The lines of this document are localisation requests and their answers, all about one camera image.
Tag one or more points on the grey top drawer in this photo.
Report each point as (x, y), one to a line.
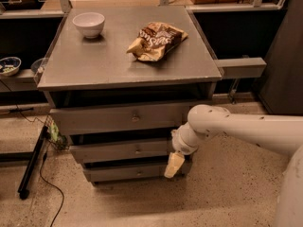
(122, 117)

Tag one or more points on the brown chip bag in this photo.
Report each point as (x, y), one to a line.
(155, 40)

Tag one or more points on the clear glass cup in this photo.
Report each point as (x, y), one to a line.
(37, 64)

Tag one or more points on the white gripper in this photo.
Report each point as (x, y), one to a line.
(186, 146)

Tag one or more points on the grey side shelf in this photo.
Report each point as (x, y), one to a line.
(22, 81)

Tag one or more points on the black metal leg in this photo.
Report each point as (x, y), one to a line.
(33, 156)

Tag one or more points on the grey drawer cabinet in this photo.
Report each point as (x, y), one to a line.
(94, 72)

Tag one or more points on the green packet in basket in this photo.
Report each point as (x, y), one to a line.
(55, 135)

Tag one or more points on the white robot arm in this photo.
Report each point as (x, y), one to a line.
(278, 133)

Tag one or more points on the blue patterned bowl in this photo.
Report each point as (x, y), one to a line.
(9, 66)

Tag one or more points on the grey bottom drawer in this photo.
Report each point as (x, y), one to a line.
(125, 173)

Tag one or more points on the white ceramic bowl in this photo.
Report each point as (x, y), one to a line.
(89, 24)

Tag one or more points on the grey drawer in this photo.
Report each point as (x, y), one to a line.
(122, 117)
(114, 151)
(125, 173)

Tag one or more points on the grey side bar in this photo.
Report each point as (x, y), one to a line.
(243, 68)

